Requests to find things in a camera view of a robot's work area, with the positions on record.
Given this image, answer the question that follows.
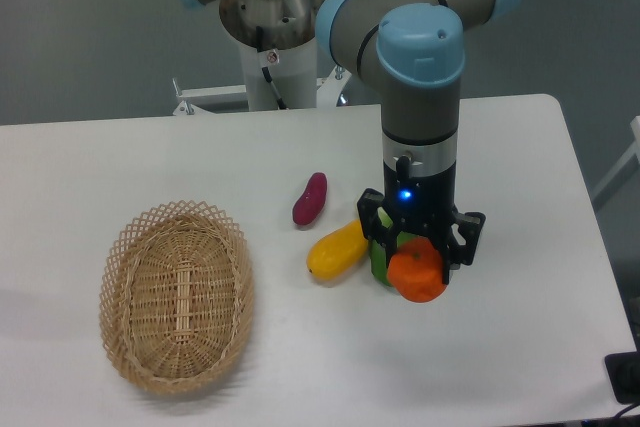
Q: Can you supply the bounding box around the white frame at right edge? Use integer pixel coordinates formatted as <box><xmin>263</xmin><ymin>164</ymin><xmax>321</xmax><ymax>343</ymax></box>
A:
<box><xmin>591</xmin><ymin>116</ymin><xmax>639</xmax><ymax>211</ymax></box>

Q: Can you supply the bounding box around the black device at table corner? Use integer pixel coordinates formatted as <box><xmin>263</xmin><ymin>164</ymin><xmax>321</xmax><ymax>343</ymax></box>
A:
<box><xmin>604</xmin><ymin>351</ymin><xmax>639</xmax><ymax>404</ymax></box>

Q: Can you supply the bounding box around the yellow toy mango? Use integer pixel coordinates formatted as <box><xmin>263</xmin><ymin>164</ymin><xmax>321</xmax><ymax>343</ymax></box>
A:
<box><xmin>306</xmin><ymin>220</ymin><xmax>369</xmax><ymax>281</ymax></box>

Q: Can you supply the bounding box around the woven wicker oval basket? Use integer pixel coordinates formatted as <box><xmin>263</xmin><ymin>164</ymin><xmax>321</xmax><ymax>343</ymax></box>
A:
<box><xmin>99</xmin><ymin>200</ymin><xmax>254</xmax><ymax>395</ymax></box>

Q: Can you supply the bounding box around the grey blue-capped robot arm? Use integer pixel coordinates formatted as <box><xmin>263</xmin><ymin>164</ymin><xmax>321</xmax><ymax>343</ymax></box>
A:
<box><xmin>181</xmin><ymin>0</ymin><xmax>521</xmax><ymax>281</ymax></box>

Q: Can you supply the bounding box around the orange toy fruit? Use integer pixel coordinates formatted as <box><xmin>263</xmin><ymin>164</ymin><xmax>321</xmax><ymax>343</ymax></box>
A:
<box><xmin>387</xmin><ymin>237</ymin><xmax>446</xmax><ymax>303</ymax></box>

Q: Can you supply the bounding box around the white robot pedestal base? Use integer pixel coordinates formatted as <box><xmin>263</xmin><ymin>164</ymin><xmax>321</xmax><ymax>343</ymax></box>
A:
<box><xmin>171</xmin><ymin>0</ymin><xmax>357</xmax><ymax>116</ymax></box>

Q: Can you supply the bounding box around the black cable on pedestal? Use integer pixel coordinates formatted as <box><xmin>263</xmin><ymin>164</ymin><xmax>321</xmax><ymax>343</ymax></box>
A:
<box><xmin>256</xmin><ymin>26</ymin><xmax>288</xmax><ymax>111</ymax></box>

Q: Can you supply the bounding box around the purple toy sweet potato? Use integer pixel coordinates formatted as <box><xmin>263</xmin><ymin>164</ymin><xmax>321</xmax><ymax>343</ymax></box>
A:
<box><xmin>292</xmin><ymin>172</ymin><xmax>328</xmax><ymax>227</ymax></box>

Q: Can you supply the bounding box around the green toy bok choy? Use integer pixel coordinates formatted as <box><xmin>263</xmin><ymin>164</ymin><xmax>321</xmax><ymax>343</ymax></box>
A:
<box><xmin>369</xmin><ymin>207</ymin><xmax>416</xmax><ymax>287</ymax></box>

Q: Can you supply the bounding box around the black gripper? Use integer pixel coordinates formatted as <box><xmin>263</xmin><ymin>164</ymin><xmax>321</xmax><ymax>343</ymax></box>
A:
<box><xmin>357</xmin><ymin>163</ymin><xmax>486</xmax><ymax>285</ymax></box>

